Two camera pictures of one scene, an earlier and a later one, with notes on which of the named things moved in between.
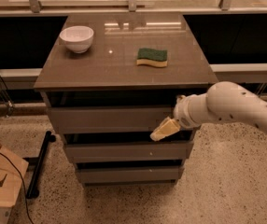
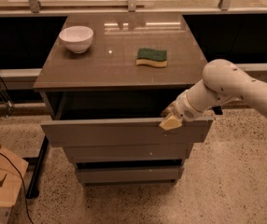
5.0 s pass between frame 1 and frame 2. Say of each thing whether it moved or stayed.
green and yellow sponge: stayed
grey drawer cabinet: stayed
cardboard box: stayed
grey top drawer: moved
